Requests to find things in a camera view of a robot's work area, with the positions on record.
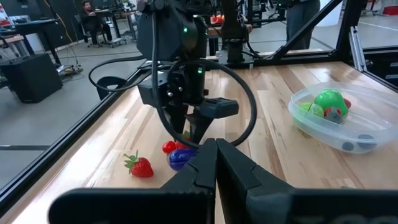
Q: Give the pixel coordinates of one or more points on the silver aluminium profile post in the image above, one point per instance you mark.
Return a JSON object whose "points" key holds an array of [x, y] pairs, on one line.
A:
{"points": [[357, 49]]}

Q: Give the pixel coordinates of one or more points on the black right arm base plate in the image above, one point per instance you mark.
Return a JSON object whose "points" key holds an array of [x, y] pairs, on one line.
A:
{"points": [[224, 60]]}

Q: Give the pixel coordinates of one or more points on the person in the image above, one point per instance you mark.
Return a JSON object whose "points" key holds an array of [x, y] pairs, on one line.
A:
{"points": [[93, 21], [301, 21]]}

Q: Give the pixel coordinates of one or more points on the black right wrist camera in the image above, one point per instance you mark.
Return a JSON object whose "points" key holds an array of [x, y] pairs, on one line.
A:
{"points": [[219, 107]]}

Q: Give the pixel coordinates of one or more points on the purple toy eggplant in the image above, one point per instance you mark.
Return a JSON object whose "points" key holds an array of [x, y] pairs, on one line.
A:
{"points": [[178, 158]]}

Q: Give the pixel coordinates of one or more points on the small red toy cherry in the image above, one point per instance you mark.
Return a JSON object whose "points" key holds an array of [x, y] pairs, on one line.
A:
{"points": [[168, 147]]}

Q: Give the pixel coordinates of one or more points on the black box cabinet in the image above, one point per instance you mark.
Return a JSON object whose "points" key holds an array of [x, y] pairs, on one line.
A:
{"points": [[31, 77]]}

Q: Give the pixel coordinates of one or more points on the dark office desk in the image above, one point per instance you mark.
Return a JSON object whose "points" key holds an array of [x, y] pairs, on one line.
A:
{"points": [[124, 14]]}

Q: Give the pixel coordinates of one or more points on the pink toy fruit piece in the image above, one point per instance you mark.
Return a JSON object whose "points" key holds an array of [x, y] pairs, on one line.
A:
{"points": [[347, 103]]}

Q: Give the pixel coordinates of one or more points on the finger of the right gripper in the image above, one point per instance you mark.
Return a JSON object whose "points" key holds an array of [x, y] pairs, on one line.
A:
{"points": [[199, 127], [176, 119]]}

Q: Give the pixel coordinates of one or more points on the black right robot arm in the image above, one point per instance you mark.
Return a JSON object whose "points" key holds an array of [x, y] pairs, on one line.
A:
{"points": [[168, 31]]}

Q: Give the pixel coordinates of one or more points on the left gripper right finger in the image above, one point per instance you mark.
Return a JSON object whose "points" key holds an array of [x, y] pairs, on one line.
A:
{"points": [[242, 193]]}

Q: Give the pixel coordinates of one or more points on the glossy green toy pepper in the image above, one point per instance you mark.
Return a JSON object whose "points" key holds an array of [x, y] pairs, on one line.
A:
{"points": [[331, 99]]}

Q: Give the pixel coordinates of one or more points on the lime green toy cabbage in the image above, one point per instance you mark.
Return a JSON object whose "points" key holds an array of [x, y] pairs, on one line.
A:
{"points": [[315, 109]]}

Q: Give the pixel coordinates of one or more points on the clear plastic tupperware container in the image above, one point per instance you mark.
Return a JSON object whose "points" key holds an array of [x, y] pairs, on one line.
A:
{"points": [[367, 124]]}

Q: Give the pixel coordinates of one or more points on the black office desk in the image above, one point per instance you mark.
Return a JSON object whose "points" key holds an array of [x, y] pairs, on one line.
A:
{"points": [[37, 26]]}

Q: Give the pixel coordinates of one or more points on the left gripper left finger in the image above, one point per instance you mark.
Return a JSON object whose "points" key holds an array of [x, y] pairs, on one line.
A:
{"points": [[196, 193]]}

